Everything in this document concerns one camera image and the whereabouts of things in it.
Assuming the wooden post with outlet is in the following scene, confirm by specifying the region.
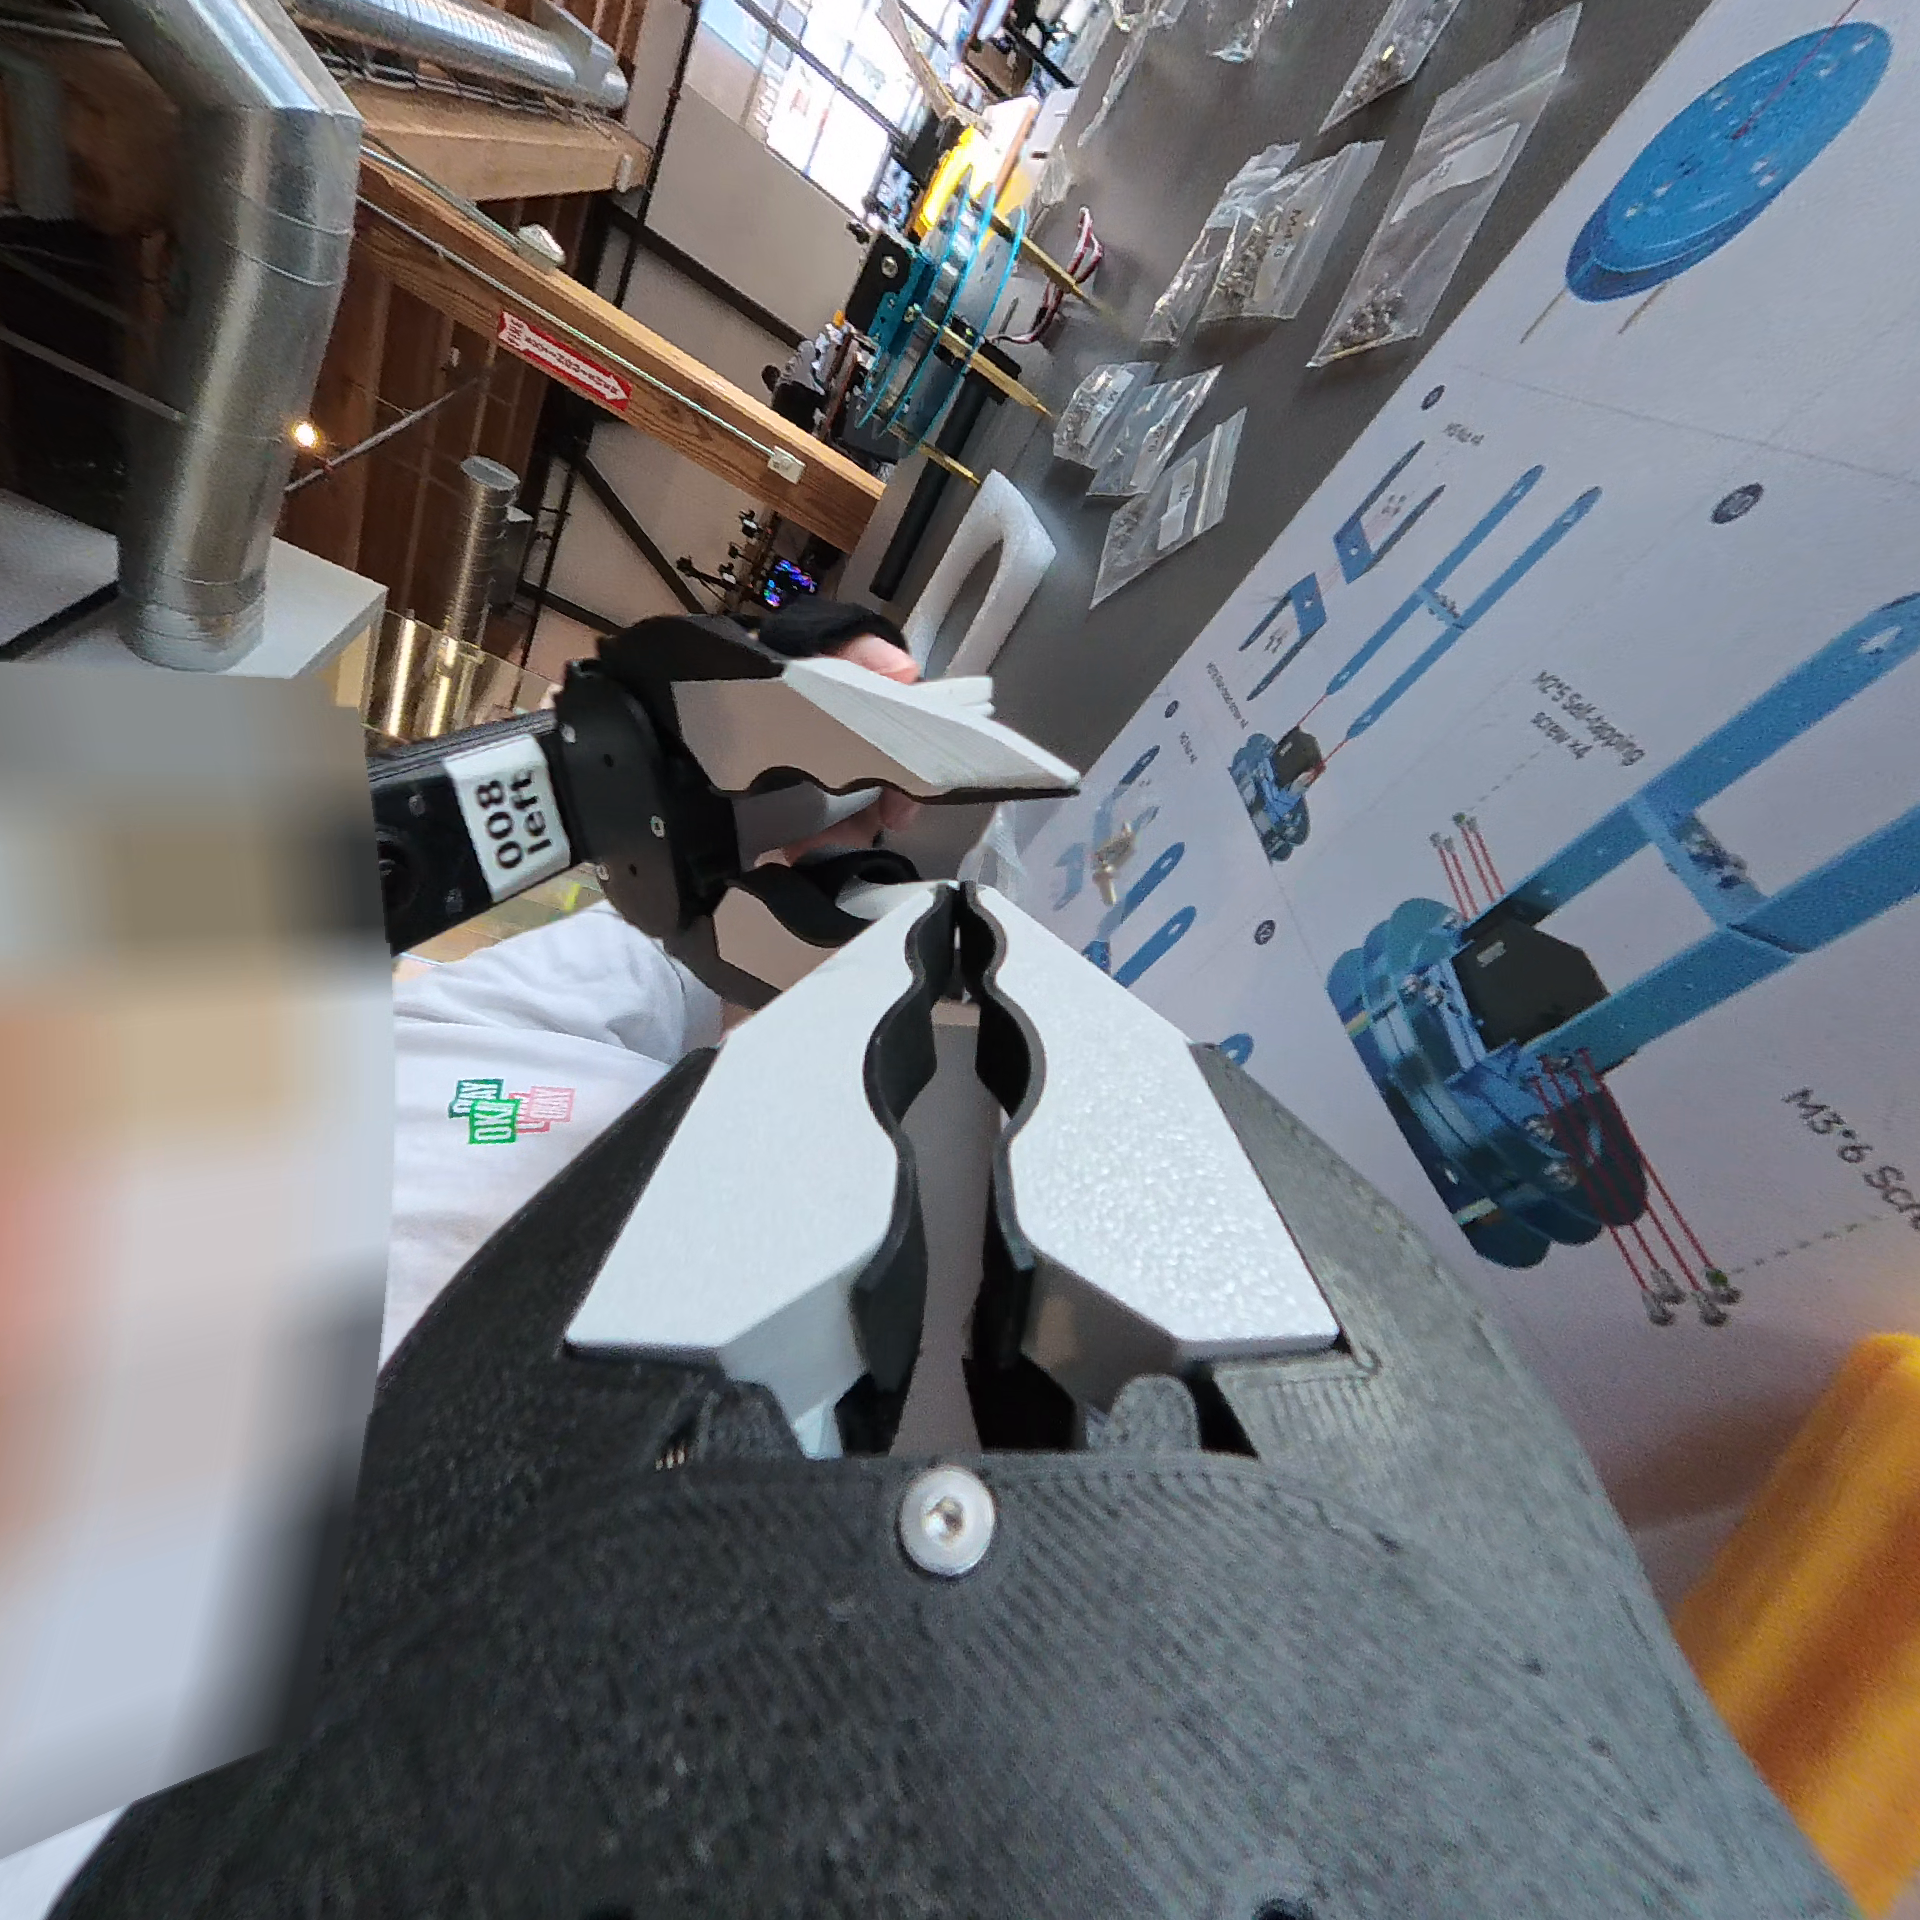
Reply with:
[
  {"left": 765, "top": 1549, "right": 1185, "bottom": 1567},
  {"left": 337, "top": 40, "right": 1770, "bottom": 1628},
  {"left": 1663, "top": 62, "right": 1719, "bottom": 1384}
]
[{"left": 353, "top": 141, "right": 893, "bottom": 562}]

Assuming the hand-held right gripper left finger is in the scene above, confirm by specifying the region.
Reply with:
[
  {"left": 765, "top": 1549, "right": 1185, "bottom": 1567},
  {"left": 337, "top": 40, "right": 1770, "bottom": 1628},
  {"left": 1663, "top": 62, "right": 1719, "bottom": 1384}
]
[{"left": 565, "top": 886, "right": 959, "bottom": 1457}]

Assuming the silver ventilation duct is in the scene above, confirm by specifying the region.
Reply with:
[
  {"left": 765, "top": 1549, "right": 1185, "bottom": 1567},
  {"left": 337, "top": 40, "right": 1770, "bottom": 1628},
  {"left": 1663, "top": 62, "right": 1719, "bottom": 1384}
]
[{"left": 81, "top": 0, "right": 370, "bottom": 671}]

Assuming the white foam piece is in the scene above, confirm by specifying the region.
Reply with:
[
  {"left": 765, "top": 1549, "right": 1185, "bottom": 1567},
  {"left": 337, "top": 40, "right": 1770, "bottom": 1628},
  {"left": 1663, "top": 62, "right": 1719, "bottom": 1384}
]
[{"left": 902, "top": 468, "right": 1059, "bottom": 683}]

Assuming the yellow handled screwdriver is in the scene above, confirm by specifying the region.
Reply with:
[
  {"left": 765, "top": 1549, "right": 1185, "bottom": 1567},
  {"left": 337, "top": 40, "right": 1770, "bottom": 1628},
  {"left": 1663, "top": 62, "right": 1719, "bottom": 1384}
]
[{"left": 1672, "top": 1331, "right": 1920, "bottom": 1920}]

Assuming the white cabinet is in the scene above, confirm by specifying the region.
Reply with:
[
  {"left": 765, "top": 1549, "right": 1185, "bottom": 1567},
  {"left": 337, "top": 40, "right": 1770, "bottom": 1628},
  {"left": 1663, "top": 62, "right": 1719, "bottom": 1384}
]
[{"left": 0, "top": 486, "right": 392, "bottom": 692}]

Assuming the blue acrylic robot base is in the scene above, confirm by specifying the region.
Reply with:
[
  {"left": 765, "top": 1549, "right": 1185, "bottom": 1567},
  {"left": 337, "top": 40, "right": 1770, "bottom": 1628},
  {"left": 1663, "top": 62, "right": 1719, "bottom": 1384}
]
[{"left": 840, "top": 166, "right": 1114, "bottom": 484}]

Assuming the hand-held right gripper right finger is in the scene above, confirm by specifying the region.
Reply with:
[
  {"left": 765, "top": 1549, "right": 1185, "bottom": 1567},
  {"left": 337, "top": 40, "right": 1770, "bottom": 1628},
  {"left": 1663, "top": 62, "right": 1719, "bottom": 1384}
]
[{"left": 957, "top": 882, "right": 1342, "bottom": 1421}]

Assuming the printed assembly instruction sheet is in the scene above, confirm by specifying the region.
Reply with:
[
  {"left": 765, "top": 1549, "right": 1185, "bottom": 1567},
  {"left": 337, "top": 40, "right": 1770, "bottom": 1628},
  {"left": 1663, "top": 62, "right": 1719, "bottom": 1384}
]
[{"left": 959, "top": 0, "right": 1920, "bottom": 1594}]

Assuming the red arrow sign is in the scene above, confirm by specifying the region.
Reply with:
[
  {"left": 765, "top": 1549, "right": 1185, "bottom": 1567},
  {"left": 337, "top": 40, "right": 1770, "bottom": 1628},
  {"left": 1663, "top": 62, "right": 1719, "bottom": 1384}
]
[{"left": 498, "top": 307, "right": 633, "bottom": 414}]

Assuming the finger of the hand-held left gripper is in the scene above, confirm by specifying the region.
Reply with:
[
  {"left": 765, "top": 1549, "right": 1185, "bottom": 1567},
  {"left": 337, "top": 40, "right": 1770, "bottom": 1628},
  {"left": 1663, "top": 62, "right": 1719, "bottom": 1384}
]
[{"left": 672, "top": 657, "right": 1083, "bottom": 816}]

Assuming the yellow storage bin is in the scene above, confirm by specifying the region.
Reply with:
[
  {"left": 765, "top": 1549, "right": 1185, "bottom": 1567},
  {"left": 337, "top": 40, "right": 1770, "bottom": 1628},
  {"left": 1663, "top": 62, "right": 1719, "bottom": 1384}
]
[{"left": 921, "top": 128, "right": 999, "bottom": 229}]

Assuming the person's left hand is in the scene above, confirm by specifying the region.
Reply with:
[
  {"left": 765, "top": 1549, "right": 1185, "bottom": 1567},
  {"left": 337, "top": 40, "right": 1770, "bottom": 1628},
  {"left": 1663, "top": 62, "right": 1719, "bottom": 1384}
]
[{"left": 781, "top": 805, "right": 921, "bottom": 870}]

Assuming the group of clear screw bags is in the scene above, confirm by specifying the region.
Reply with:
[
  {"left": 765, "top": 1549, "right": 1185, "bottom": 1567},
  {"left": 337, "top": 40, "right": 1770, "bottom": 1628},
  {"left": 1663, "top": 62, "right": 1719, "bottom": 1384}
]
[{"left": 1051, "top": 0, "right": 1583, "bottom": 610}]

